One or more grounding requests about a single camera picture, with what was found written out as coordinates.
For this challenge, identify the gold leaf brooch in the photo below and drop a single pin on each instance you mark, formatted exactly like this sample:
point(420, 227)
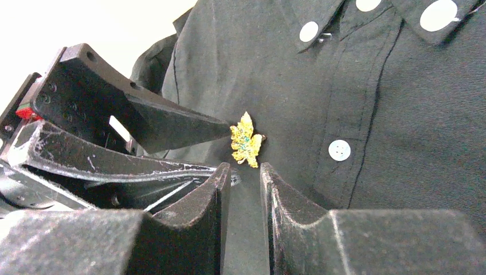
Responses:
point(244, 142)

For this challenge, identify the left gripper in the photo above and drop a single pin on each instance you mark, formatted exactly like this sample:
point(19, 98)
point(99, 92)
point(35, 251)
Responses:
point(48, 166)

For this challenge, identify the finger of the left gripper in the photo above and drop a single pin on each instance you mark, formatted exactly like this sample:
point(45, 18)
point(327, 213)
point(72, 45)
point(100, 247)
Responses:
point(81, 92)

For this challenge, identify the black button-up shirt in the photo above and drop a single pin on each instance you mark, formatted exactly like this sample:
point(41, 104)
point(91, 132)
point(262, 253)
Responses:
point(364, 104)

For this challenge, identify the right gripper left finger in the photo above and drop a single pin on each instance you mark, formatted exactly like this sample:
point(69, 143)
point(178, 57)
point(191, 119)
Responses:
point(188, 237)

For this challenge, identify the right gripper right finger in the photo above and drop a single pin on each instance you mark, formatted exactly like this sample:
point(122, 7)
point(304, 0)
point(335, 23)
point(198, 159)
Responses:
point(304, 238)

